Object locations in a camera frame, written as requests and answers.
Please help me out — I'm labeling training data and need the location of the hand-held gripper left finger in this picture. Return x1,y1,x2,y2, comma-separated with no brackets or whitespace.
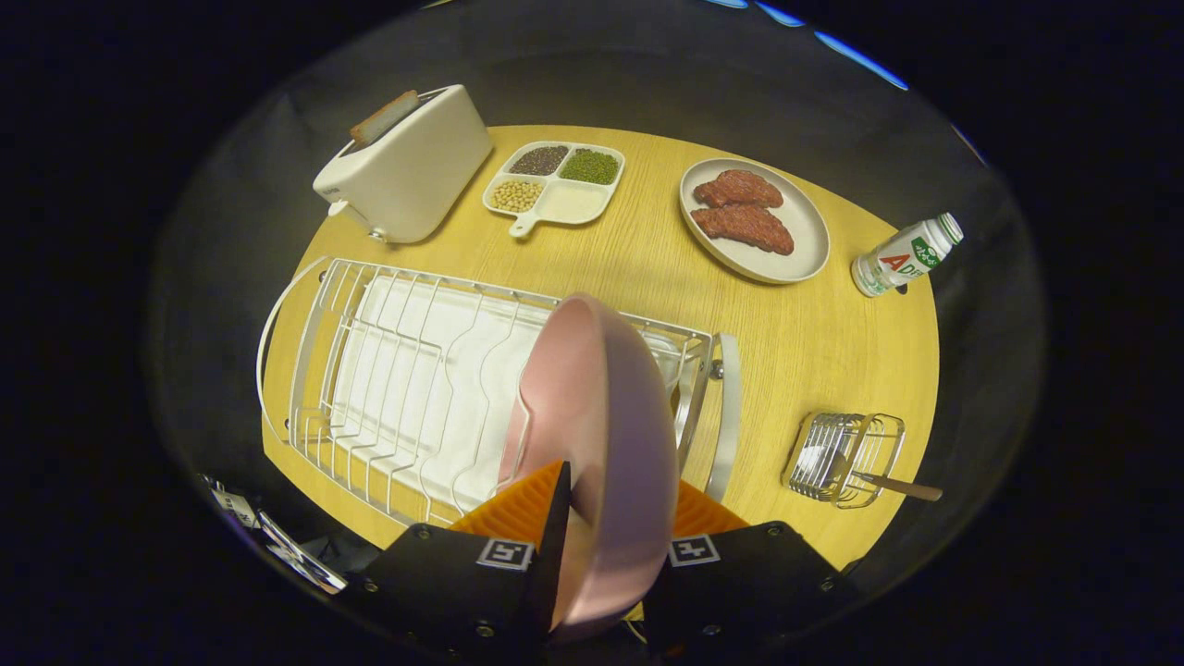
338,460,574,662

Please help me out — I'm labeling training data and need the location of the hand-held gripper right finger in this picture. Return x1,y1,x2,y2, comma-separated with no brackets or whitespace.
638,478,861,662

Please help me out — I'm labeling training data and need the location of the metal wire basket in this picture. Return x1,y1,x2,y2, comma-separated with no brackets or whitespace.
782,412,907,510

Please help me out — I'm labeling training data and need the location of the wooden handled spoon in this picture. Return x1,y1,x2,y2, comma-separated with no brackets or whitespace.
805,444,944,503

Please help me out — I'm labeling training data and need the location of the pink plate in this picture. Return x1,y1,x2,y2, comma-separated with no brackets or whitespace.
498,293,681,644

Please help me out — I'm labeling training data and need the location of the white wire dish rack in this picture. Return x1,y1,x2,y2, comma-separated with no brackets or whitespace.
256,256,744,528

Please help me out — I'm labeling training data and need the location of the beige plate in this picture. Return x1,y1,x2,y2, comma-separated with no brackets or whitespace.
679,157,831,285

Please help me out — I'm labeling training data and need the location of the glowing screen device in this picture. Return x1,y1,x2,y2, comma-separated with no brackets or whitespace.
257,512,349,596

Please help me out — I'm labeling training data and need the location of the dark bag with white label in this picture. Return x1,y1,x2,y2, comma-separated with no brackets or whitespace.
199,476,262,533

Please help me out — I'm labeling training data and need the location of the black backdrop cloth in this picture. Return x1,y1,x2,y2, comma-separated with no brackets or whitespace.
143,0,1051,639

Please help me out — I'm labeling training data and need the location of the long red meat patty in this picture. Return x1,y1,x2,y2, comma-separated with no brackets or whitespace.
690,203,796,256

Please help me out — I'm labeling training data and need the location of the white drink bottle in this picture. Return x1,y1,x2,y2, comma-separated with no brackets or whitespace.
851,212,965,299

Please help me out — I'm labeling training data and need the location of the white divided tray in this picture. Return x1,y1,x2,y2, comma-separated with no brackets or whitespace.
482,141,626,240

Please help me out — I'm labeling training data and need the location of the short red meat patty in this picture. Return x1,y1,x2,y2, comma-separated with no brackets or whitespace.
693,169,784,210

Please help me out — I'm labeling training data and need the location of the pile of yellow soybeans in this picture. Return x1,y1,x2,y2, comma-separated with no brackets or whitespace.
488,179,544,214

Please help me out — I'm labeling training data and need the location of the pile of white rice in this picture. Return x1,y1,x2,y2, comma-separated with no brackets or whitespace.
546,182,607,223

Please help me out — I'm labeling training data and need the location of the white toaster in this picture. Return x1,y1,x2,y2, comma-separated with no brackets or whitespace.
313,84,494,245

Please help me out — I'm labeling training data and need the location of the pile of dark seeds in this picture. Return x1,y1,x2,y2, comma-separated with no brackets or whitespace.
510,145,570,177

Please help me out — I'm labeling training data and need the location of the pile of green beans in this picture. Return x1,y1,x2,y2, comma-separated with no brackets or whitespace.
559,149,620,185

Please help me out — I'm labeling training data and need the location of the toast slice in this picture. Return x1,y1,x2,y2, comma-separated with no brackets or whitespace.
350,90,422,147

